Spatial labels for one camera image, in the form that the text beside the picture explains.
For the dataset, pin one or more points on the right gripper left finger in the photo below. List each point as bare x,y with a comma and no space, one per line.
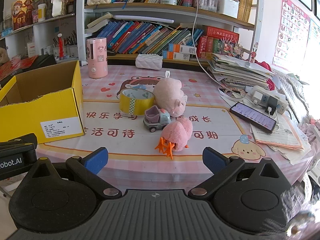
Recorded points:
86,170

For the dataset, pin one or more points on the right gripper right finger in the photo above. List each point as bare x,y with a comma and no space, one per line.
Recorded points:
223,169

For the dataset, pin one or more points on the pink plush duck orange feet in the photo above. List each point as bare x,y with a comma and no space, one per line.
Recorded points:
175,137

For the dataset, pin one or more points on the yellow tape roll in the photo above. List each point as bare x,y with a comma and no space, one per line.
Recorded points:
135,101

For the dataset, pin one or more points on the purple grey toy truck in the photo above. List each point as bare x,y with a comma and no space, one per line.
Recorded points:
156,118

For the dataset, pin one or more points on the pink plush pig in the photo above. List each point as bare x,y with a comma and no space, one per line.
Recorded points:
170,96

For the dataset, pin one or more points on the yellow cardboard box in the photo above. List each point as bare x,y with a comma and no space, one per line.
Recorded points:
46,102

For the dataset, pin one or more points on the black smartphone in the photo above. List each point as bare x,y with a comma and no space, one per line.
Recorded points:
254,117

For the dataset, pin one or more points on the loose worksheet papers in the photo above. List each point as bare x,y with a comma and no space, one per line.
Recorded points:
286,139

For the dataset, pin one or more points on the pink cartoon table mat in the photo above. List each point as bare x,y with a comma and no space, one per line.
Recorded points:
133,161

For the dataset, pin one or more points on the white power strip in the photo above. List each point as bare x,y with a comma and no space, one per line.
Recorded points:
269,99

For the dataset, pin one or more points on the stack of papers and notebooks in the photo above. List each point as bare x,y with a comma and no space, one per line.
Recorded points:
233,72

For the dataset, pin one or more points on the orange white box lower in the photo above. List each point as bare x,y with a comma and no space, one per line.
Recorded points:
175,55

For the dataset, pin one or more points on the orange white box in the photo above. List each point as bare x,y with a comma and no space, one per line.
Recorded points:
178,48
175,55

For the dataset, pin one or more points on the white quilted pouch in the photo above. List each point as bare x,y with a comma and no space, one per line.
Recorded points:
149,61

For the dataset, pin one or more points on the orange white box upper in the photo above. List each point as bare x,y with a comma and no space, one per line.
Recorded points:
178,48

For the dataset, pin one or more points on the red boxed book set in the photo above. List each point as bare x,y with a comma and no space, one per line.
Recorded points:
221,34

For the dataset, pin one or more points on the row of leaning books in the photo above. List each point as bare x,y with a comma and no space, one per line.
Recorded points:
138,37

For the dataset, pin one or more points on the fortune god paper bag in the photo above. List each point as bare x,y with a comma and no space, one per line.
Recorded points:
22,14

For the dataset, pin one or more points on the white bookshelf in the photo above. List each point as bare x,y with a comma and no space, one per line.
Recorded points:
178,14

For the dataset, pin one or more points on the white pen holder box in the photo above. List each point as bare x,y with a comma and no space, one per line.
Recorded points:
228,7

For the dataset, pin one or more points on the alphabet wall poster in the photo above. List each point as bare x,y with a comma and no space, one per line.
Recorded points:
292,37

